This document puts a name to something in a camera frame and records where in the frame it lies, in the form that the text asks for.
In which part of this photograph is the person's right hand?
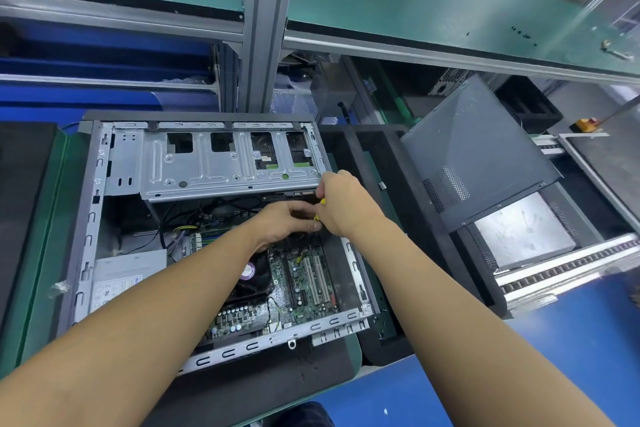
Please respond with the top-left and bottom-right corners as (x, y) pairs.
(315, 169), (386, 241)

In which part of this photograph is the person's left hand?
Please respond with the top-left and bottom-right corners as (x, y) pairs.
(248, 198), (323, 248)

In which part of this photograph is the black CPU fan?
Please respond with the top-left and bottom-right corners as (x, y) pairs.
(238, 256), (271, 293)

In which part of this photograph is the green motherboard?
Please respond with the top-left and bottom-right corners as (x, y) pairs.
(175, 203), (353, 338)

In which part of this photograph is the dark grey computer case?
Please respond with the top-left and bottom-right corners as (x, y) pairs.
(55, 111), (381, 375)

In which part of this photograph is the grey case side panel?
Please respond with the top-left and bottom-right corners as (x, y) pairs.
(402, 74), (564, 233)

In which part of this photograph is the distant computer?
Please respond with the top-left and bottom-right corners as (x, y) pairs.
(428, 66), (476, 97)

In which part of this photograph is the person's right forearm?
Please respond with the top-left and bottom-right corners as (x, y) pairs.
(350, 216), (613, 427)

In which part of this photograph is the person's left forearm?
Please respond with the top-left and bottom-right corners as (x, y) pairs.
(0, 226), (276, 427)

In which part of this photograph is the black divided foam tray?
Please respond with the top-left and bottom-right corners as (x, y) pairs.
(320, 124), (509, 368)

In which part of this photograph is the clear plastic bag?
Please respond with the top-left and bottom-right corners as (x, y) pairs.
(272, 76), (321, 121)

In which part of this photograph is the silver power supply unit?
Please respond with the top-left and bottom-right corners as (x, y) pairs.
(88, 250), (169, 313)

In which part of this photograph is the grey metal conveyor plate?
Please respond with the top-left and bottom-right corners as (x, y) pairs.
(473, 191), (579, 271)

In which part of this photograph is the blue plastic crate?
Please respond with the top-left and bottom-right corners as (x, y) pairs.
(0, 21), (221, 131)

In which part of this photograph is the yellow push button box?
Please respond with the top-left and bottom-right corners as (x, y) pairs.
(573, 116), (603, 135)

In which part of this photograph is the small yellowish hand tool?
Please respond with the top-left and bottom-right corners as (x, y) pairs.
(600, 38), (636, 61)

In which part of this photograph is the thick aluminium frame post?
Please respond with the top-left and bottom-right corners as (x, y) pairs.
(238, 0), (301, 115)

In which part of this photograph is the aluminium conveyor frame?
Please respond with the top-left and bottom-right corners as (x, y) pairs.
(495, 131), (640, 318)

